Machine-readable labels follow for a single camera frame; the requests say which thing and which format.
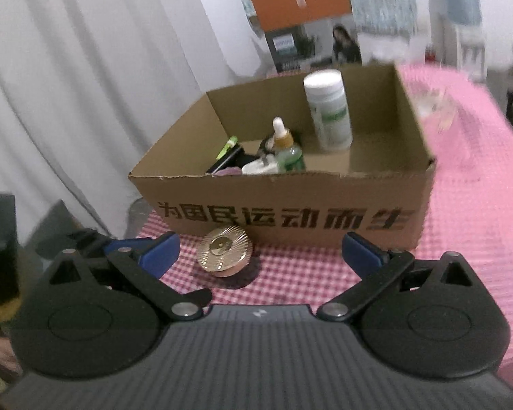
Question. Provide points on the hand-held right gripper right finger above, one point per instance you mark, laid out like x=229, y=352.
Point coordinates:
x=359, y=252

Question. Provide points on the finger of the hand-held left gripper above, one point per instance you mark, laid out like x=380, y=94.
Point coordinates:
x=115, y=244

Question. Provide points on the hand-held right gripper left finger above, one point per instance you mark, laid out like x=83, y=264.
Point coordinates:
x=160, y=252

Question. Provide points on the dark jar with gold lid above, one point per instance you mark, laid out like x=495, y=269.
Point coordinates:
x=222, y=247

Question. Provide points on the brown cardboard box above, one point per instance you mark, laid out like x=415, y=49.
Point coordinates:
x=282, y=218

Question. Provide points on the black cylindrical tube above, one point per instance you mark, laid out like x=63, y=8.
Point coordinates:
x=226, y=160

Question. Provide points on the green glass dropper bottle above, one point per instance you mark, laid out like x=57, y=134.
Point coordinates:
x=288, y=158

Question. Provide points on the green patterned bag roll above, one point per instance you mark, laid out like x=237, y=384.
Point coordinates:
x=228, y=144

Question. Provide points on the white charger plug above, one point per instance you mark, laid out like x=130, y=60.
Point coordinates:
x=260, y=166

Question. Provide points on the white supplement bottle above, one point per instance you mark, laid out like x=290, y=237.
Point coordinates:
x=329, y=111

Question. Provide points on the pink checkered tablecloth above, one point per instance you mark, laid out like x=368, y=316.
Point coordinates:
x=474, y=222

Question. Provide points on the white curtain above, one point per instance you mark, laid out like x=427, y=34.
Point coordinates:
x=89, y=72

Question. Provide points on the white water dispenser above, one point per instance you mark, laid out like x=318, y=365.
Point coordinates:
x=461, y=51

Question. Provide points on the floral patterned cloth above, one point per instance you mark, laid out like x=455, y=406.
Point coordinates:
x=384, y=4

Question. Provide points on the orange appliance packaging box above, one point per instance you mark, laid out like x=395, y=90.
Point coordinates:
x=299, y=8

